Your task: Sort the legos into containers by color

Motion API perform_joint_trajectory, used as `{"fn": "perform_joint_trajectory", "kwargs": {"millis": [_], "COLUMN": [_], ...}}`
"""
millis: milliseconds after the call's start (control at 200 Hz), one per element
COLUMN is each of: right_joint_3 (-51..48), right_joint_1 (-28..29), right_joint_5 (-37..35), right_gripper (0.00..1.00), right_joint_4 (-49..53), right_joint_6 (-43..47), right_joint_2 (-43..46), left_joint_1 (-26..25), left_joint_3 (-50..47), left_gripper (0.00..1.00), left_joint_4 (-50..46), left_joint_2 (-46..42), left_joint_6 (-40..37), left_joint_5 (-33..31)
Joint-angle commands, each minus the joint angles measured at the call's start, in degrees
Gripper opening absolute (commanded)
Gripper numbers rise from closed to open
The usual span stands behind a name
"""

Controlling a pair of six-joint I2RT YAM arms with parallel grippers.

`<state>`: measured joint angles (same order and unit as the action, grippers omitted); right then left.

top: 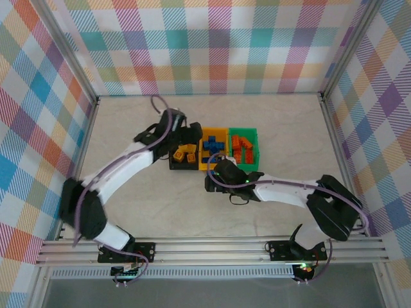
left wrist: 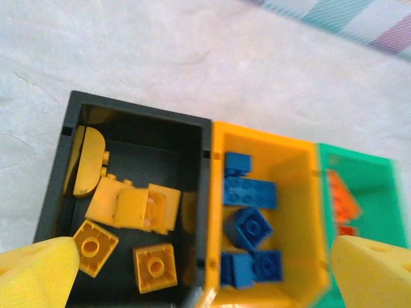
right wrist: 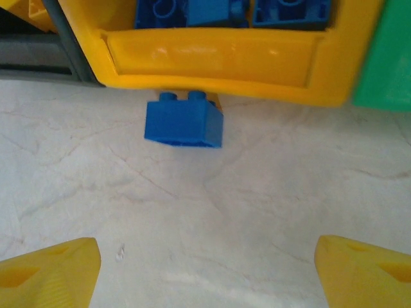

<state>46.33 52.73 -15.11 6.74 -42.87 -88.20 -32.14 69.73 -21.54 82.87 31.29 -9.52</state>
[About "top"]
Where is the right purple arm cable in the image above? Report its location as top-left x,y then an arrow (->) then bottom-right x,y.
207,153 -> 370,285

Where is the grey slotted cable duct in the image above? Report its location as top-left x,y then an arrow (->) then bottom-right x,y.
49,268 -> 297,280

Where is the aluminium side rail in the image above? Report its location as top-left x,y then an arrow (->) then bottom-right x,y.
318,92 -> 370,238

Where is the green plastic bin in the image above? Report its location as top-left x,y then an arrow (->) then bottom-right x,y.
227,127 -> 259,171

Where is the controller board with orange part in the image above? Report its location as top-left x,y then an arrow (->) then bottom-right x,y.
293,262 -> 317,277

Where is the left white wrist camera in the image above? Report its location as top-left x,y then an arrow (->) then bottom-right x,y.
171,109 -> 188,132

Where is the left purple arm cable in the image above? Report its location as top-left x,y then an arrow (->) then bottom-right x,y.
73,94 -> 180,286

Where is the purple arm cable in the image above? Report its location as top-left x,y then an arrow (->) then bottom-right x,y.
73,94 -> 180,286
207,153 -> 370,285

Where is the wide aluminium base rail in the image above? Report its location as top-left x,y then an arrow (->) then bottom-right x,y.
34,235 -> 392,267

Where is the yellow plastic bin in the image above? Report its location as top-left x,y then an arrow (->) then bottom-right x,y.
197,127 -> 232,171

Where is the black plastic bin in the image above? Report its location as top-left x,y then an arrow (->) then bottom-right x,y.
168,128 -> 202,171

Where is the aluminium corner post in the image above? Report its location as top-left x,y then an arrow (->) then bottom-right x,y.
37,0 -> 100,103
319,0 -> 385,101

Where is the black controller board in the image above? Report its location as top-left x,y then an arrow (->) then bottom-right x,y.
110,265 -> 142,279

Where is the aluminium lower frame leg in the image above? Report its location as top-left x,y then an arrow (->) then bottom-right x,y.
372,262 -> 394,308
27,266 -> 52,308

